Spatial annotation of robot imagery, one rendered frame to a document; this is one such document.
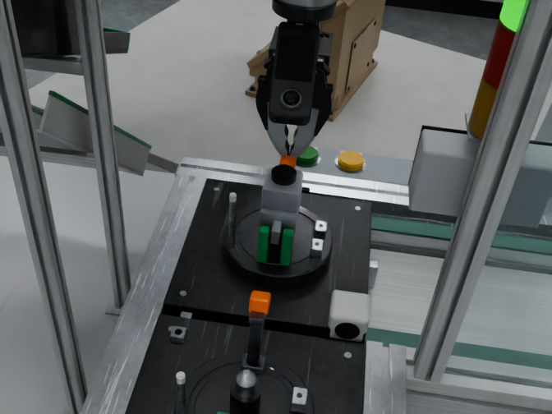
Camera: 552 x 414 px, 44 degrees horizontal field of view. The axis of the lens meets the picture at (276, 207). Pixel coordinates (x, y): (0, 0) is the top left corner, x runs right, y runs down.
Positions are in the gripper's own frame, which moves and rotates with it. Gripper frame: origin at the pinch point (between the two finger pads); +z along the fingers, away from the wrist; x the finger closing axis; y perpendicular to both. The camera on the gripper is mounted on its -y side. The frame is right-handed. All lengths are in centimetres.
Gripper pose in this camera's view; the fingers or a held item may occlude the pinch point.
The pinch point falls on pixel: (288, 155)
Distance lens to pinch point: 86.8
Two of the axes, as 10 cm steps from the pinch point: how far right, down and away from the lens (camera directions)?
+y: 1.4, -6.4, 7.6
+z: -0.6, 7.6, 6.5
